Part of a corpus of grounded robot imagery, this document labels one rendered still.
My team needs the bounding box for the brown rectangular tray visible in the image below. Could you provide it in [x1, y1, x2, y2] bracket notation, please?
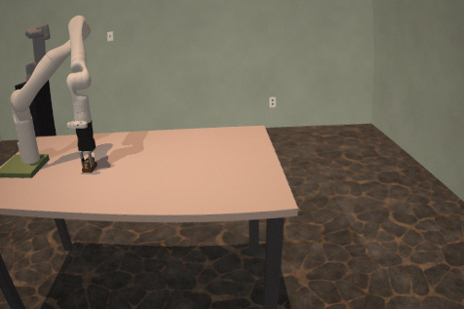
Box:
[82, 162, 97, 173]

